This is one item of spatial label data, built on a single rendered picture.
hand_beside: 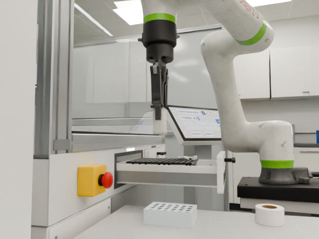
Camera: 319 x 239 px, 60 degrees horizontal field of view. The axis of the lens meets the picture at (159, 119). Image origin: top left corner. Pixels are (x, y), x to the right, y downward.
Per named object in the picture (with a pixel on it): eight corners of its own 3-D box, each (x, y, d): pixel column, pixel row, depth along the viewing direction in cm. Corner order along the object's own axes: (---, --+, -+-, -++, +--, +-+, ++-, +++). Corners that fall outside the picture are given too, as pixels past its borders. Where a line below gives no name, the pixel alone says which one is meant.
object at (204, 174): (220, 176, 106) (220, 160, 106) (217, 188, 81) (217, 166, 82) (123, 172, 116) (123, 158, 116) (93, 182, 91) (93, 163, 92)
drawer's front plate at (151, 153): (164, 168, 145) (164, 147, 146) (148, 175, 117) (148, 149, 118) (161, 168, 146) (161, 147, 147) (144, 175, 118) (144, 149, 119)
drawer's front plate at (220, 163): (225, 179, 107) (225, 151, 108) (223, 194, 79) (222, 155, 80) (220, 179, 107) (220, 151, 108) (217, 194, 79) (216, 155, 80)
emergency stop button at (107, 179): (114, 187, 70) (114, 171, 70) (107, 189, 66) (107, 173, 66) (103, 186, 71) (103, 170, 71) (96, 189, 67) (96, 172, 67)
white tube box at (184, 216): (197, 218, 75) (196, 204, 75) (191, 228, 67) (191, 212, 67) (153, 215, 78) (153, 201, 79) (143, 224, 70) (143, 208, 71)
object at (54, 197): (165, 170, 154) (165, 143, 155) (48, 226, 56) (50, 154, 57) (22, 165, 178) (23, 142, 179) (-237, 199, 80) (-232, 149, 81)
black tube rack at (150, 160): (198, 176, 104) (198, 158, 104) (192, 183, 87) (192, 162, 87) (142, 173, 110) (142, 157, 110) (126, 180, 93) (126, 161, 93)
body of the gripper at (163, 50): (150, 52, 80) (150, 84, 80) (142, 42, 72) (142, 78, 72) (175, 50, 79) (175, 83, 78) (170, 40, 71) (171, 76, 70)
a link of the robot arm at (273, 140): (259, 165, 122) (257, 123, 125) (297, 166, 113) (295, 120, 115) (249, 167, 112) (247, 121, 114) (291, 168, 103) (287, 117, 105)
